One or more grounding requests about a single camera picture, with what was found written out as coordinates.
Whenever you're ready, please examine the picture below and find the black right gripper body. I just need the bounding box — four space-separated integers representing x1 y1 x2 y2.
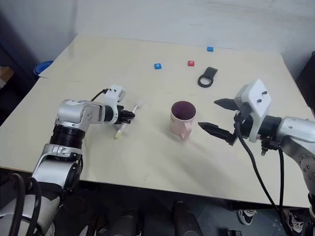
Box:
233 102 254 139

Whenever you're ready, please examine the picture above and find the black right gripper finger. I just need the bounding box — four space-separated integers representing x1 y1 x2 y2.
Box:
198 121 237 147
213 98 238 112

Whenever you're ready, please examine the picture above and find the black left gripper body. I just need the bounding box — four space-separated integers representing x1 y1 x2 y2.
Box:
116 104 127 125

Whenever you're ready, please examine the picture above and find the white toothbrush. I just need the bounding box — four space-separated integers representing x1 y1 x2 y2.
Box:
113 98 145 140

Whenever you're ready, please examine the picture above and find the pink mug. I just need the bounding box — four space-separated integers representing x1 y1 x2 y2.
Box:
169 100 197 143

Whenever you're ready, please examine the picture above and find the blue plastic bucket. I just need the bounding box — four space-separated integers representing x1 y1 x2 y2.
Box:
33 60 54 79

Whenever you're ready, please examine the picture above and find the black and white sneaker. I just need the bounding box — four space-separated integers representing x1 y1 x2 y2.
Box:
236 208 257 226
283 208 311 236

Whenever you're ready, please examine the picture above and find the dark rounded shape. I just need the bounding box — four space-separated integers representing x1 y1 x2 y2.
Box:
113 208 140 236
173 201 201 236

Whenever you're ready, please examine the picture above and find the brown cardboard box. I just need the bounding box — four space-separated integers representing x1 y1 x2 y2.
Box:
0 65 14 86

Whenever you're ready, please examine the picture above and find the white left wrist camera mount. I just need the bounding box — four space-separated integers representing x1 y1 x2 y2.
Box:
102 85 127 126

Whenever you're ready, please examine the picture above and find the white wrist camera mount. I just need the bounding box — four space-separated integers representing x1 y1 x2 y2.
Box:
102 85 127 126
233 78 273 143

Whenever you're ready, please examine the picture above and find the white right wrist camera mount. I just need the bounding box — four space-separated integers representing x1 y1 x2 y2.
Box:
233 78 273 143

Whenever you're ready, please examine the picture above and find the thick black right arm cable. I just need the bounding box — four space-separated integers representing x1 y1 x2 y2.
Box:
233 108 296 236

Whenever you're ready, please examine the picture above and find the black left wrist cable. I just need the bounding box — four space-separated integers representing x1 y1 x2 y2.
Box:
90 89 107 102

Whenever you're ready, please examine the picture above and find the black ring holder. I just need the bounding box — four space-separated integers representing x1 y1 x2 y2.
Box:
197 66 219 89

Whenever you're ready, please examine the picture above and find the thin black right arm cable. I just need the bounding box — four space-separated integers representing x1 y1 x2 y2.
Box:
277 146 286 214

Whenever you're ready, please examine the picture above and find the black torso cable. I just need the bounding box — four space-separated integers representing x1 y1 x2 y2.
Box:
7 173 26 236
26 177 42 236

